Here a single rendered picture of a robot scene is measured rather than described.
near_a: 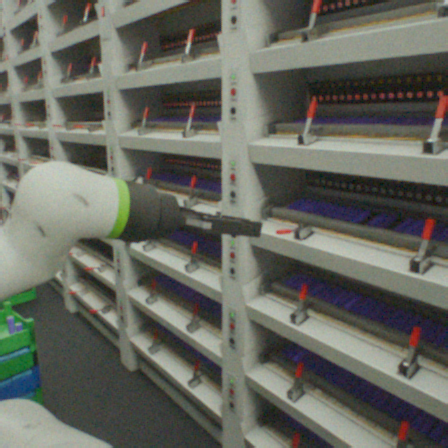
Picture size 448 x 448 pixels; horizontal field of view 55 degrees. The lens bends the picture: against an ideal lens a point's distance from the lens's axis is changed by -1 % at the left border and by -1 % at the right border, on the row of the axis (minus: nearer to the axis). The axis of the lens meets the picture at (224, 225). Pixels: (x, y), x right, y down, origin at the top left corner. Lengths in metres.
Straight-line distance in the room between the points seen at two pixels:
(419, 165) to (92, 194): 0.51
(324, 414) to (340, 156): 0.58
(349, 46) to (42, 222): 0.59
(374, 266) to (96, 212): 0.50
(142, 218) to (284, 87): 0.59
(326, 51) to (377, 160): 0.23
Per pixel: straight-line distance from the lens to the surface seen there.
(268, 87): 1.06
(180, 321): 1.46
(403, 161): 0.78
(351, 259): 0.86
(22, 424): 0.74
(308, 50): 0.91
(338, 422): 1.07
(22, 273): 0.68
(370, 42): 0.83
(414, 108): 0.96
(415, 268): 0.81
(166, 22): 1.71
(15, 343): 1.50
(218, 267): 1.29
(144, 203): 0.64
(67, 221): 0.59
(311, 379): 1.13
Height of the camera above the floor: 1.01
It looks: 14 degrees down
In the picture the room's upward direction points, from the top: straight up
